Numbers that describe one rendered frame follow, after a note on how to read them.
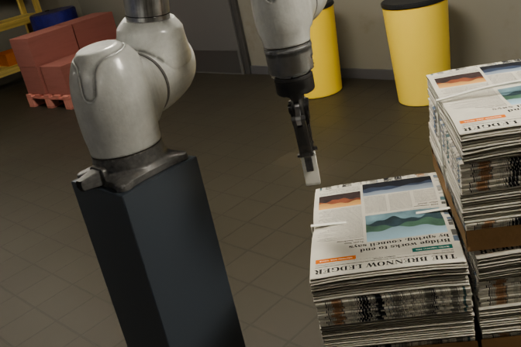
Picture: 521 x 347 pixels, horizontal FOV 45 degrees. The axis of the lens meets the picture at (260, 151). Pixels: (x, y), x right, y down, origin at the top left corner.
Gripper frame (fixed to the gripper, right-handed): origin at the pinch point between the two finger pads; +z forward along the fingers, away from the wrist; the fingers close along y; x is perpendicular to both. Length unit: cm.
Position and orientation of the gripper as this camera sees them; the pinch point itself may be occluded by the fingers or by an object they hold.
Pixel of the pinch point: (310, 168)
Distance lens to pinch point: 128.1
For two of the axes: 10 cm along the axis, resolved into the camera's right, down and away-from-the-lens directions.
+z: 2.0, 9.1, 3.6
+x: -9.8, 1.5, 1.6
